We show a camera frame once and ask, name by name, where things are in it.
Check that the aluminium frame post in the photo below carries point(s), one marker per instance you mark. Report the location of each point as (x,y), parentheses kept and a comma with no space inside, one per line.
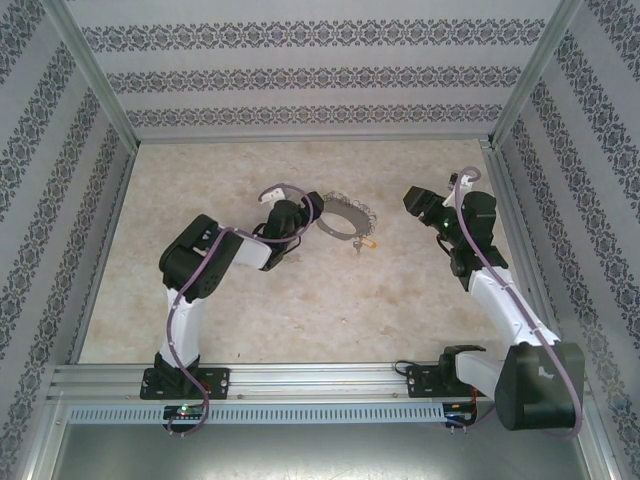
(92,70)
(537,70)

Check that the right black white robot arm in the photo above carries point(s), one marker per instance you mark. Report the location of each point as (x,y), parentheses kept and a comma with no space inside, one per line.
(540,390)

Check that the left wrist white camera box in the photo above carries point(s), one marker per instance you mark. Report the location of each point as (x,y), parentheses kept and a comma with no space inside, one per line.
(272,196)

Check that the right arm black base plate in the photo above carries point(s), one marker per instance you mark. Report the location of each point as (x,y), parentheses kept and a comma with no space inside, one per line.
(420,382)

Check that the aluminium mounting rail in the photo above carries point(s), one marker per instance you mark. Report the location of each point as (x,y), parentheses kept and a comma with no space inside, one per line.
(320,380)

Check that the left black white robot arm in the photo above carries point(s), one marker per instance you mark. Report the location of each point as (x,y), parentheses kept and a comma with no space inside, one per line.
(195,260)

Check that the small silver key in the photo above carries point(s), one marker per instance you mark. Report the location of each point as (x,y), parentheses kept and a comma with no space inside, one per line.
(357,246)

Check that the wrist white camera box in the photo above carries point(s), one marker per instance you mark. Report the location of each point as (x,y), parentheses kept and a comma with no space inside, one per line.
(450,199)
(272,196)

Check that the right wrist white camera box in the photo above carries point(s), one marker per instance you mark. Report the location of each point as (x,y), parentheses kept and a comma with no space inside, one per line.
(450,199)

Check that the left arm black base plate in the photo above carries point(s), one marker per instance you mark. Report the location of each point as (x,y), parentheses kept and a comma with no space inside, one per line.
(217,382)

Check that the metal key plate with rings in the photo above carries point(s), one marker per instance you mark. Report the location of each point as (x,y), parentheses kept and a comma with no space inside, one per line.
(350,220)

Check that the grey metal sheet panel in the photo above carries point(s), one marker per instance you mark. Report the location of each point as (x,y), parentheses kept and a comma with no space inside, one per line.
(320,450)

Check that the yellow plastic key tag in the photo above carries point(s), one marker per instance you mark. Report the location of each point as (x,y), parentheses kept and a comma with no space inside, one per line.
(369,244)

